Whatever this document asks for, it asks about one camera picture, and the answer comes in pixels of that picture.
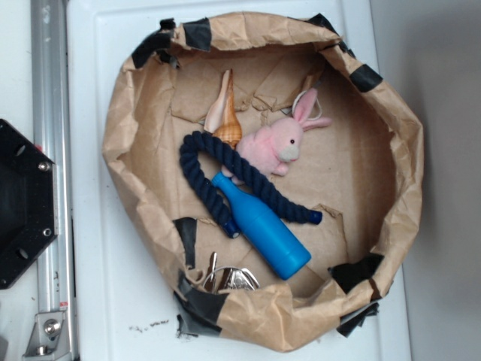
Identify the pink plush bunny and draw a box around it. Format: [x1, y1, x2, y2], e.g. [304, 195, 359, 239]
[236, 88, 332, 176]

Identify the tan conch seashell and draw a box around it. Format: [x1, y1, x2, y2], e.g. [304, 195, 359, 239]
[204, 69, 243, 149]

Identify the blue plastic bottle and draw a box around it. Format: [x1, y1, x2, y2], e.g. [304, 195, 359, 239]
[212, 172, 311, 281]

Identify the brown paper bag bin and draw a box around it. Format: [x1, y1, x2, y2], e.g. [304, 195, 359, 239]
[102, 12, 424, 352]

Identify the dark blue twisted rope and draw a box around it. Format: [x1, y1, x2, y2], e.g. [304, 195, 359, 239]
[179, 130, 323, 239]

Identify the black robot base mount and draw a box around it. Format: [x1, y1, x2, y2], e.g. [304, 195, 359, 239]
[1, 120, 56, 290]

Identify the aluminium frame rail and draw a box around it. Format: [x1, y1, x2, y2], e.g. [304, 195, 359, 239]
[30, 1, 75, 314]

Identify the metal corner bracket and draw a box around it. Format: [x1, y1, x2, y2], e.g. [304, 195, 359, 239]
[22, 311, 69, 360]

